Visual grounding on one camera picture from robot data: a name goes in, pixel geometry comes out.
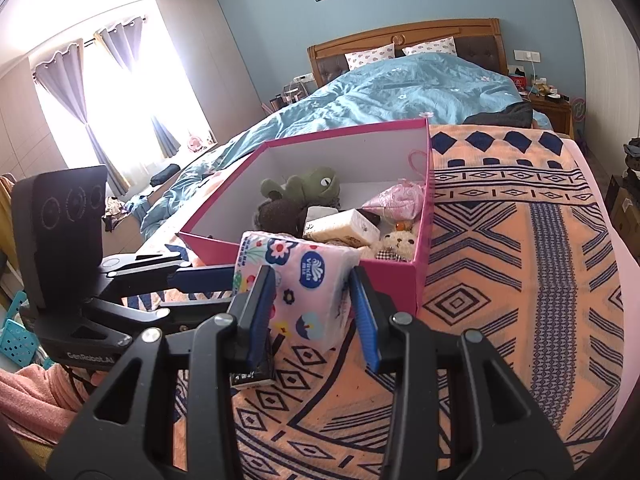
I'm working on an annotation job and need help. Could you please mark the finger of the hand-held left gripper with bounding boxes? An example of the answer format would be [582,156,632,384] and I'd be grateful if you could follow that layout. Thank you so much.
[82,295,241,356]
[100,250,236,293]

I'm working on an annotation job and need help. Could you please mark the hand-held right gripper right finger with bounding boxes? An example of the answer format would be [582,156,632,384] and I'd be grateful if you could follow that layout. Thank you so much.
[347,265,576,480]

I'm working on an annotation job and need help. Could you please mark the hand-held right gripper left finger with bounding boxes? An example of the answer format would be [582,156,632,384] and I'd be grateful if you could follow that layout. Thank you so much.
[45,264,278,480]

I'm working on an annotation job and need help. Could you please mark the pink cardboard box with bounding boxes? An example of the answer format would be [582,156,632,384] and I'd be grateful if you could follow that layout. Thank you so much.
[177,119,435,317]

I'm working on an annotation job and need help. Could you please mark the pink floral tissue pack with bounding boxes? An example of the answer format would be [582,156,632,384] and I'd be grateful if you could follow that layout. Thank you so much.
[232,231,362,352]

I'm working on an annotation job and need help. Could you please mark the beige bear plush toy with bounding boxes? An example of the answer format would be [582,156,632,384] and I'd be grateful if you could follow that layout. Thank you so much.
[375,222,418,262]

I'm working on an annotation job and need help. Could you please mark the pink drawstring pouch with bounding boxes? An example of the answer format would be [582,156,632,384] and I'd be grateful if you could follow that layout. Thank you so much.
[361,149,427,223]

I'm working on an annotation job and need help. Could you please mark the green white frog plush toy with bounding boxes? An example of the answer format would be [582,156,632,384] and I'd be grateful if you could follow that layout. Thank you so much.
[259,167,342,211]

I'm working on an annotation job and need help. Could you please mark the pile of clothes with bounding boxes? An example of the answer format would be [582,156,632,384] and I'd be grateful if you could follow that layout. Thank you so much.
[102,195,151,233]

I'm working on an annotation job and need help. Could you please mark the yellow garment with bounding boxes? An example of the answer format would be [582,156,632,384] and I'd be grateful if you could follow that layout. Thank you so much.
[0,172,18,261]

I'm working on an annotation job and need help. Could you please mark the dark fuzzy plush toy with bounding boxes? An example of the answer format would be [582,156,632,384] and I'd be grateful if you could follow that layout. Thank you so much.
[252,199,306,238]

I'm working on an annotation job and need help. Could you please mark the beige tissue pack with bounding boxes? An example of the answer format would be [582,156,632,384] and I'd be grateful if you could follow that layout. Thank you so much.
[302,207,382,250]

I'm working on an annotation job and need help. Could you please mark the turquoise perforated basket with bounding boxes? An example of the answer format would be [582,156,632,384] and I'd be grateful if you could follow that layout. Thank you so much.
[0,290,41,368]

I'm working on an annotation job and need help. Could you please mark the black bag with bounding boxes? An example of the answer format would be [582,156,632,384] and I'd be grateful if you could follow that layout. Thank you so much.
[150,162,182,186]

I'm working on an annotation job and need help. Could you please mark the white packet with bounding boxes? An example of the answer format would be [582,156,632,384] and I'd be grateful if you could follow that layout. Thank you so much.
[302,205,341,223]

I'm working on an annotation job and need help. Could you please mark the pink toy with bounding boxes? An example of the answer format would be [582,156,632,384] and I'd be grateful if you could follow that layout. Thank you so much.
[186,130,213,153]

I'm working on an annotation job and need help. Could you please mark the orange navy patterned blanket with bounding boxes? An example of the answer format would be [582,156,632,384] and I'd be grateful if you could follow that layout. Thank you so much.
[122,124,631,480]

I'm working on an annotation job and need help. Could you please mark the purple curtain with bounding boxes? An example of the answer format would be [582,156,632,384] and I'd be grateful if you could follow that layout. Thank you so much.
[95,15,181,158]
[31,50,128,196]

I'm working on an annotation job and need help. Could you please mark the cluttered bedside table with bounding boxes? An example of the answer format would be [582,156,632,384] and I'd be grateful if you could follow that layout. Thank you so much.
[270,74,317,111]

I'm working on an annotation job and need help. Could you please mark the blue duvet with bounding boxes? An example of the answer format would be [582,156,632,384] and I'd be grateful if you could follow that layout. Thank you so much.
[127,52,531,236]

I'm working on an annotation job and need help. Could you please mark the dark cloth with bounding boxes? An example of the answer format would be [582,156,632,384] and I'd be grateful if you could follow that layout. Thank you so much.
[462,101,535,128]

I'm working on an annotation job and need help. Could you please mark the white dotted pillow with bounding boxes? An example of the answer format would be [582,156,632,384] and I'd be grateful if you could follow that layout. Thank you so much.
[402,36,458,58]
[346,44,396,71]

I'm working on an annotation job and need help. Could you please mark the wooden nightstand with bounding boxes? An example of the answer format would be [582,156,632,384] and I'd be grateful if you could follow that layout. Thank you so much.
[527,92,573,136]

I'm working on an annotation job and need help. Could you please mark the brown cardboard box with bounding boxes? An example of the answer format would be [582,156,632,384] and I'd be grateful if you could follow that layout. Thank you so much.
[607,175,640,246]

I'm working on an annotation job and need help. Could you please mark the wooden headboard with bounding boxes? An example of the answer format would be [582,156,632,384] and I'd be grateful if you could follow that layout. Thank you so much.
[306,17,511,86]

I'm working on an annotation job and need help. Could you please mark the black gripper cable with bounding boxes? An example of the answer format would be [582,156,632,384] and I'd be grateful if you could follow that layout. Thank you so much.
[65,365,101,396]

